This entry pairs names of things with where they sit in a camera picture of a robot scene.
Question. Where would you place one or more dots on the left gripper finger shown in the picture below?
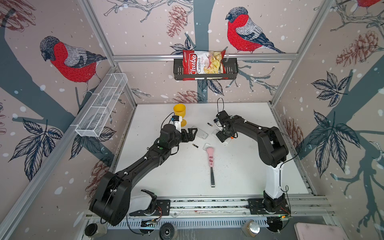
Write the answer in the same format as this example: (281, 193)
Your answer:
(191, 137)
(192, 131)

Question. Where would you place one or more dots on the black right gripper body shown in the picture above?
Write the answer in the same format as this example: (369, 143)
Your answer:
(222, 135)

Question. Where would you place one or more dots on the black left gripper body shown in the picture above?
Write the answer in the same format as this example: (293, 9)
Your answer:
(184, 138)

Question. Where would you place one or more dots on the white AC remote with display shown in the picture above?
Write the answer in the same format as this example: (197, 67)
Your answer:
(201, 133)

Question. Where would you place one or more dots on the white battery cover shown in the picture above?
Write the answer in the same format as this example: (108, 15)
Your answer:
(206, 146)

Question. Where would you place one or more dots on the white remote control with buttons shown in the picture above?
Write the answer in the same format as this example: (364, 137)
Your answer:
(222, 137)

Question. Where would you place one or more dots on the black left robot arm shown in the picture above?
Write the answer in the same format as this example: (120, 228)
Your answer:
(112, 199)

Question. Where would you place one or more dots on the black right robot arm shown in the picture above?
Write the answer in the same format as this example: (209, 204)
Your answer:
(272, 151)

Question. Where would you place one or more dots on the yellow plastic goblet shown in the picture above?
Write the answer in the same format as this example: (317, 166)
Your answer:
(180, 110)

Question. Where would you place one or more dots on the red cassava chips bag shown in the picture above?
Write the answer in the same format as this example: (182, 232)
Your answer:
(203, 62)

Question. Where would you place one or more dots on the black round speaker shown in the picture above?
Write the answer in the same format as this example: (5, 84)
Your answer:
(168, 231)

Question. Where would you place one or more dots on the silver metal can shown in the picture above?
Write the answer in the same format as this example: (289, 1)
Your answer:
(250, 228)

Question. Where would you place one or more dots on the pink pad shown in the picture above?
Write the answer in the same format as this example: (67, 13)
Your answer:
(305, 231)

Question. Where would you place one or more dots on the grey cylinder with black cap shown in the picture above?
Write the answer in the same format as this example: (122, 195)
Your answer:
(96, 230)

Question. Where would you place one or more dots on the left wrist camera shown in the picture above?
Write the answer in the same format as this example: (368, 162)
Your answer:
(177, 122)

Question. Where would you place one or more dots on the black wall basket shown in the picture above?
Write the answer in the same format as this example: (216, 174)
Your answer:
(231, 71)

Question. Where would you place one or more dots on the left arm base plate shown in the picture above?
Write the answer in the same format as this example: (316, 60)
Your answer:
(154, 209)

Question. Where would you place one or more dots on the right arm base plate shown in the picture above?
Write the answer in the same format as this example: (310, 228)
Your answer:
(257, 207)

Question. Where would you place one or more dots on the white wire mesh shelf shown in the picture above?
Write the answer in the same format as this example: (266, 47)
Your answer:
(97, 115)

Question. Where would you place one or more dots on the aluminium mounting rail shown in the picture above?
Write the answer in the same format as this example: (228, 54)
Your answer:
(225, 212)

